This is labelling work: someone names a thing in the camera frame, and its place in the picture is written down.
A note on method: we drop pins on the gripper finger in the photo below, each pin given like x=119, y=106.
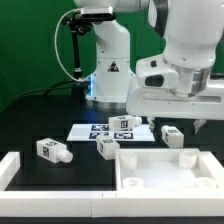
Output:
x=198, y=124
x=151, y=123

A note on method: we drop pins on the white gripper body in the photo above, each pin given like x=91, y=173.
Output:
x=160, y=89

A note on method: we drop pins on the white square tabletop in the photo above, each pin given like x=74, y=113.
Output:
x=174, y=172

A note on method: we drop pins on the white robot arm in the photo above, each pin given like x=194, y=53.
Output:
x=191, y=29

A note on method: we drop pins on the paper sheet with markers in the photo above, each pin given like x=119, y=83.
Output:
x=88, y=132

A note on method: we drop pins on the white U-shaped fence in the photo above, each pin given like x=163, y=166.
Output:
x=94, y=203

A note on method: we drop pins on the camera on black stand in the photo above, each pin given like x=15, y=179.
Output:
x=80, y=22

